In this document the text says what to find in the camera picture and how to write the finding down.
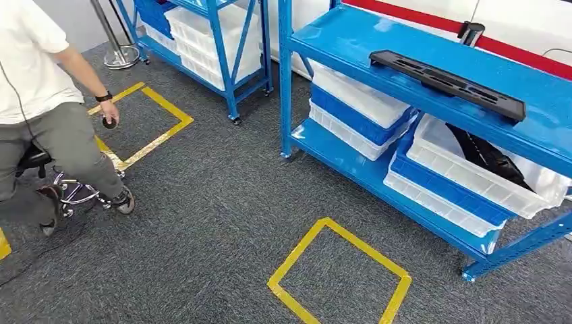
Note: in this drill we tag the black barrier post head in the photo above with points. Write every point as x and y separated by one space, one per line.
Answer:
471 32

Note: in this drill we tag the black curved plastic part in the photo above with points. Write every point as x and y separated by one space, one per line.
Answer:
487 156

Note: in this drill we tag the black round controller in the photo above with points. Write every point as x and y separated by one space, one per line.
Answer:
109 123

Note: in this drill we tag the blue plastic crate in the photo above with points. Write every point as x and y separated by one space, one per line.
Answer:
438 188
339 112
154 15

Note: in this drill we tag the person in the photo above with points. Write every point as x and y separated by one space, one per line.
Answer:
27 53

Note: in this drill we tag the long black plastic panel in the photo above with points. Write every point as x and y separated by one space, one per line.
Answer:
447 82

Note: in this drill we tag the white plastic crate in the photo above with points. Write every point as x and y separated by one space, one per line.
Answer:
339 134
196 51
353 94
469 179
201 71
192 22
429 203
161 42

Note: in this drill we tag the red barrier belt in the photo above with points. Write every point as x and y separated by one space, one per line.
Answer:
514 51

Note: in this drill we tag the narrow blue metal shelf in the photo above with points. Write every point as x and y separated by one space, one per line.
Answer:
221 53

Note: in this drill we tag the black stool, chrome base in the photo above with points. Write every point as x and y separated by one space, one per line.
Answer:
33 158

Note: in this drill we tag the wide blue metal shelf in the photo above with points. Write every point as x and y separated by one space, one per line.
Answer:
348 40

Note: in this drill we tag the chrome stanchion post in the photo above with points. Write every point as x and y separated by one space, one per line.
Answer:
107 31

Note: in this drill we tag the person's hand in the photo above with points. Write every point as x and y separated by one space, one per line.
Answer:
109 111

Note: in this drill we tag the black wristwatch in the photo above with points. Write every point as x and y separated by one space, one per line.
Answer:
103 96

